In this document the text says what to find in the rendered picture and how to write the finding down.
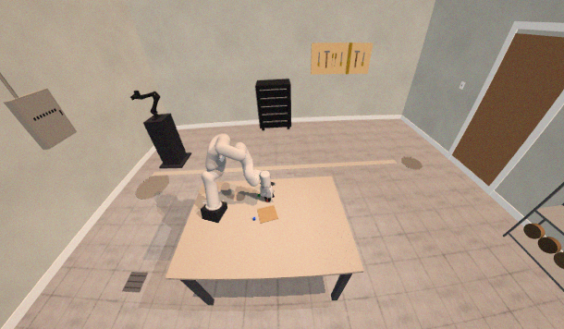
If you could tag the tan mat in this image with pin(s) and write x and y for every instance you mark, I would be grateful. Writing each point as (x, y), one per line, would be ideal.
(267, 214)

